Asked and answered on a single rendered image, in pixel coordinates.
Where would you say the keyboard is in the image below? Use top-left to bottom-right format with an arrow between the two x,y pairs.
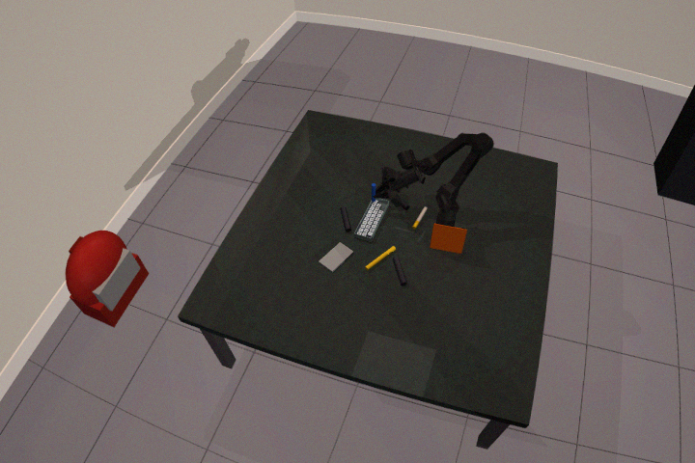
354,198 -> 390,243

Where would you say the yellow cylinder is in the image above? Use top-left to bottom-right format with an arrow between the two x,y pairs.
365,246 -> 396,271

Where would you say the cream cylinder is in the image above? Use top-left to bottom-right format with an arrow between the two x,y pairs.
412,206 -> 427,230

